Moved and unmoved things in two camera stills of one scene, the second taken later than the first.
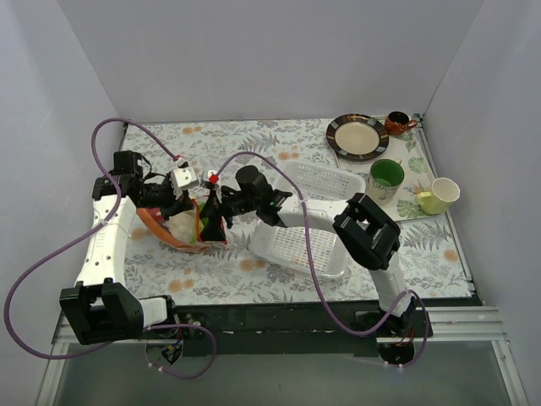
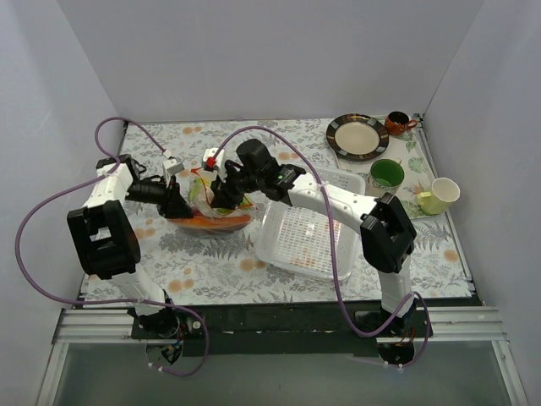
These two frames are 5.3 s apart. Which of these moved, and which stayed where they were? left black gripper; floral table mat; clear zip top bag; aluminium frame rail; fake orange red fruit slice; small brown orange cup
Moved: clear zip top bag; fake orange red fruit slice
Stayed: small brown orange cup; left black gripper; floral table mat; aluminium frame rail
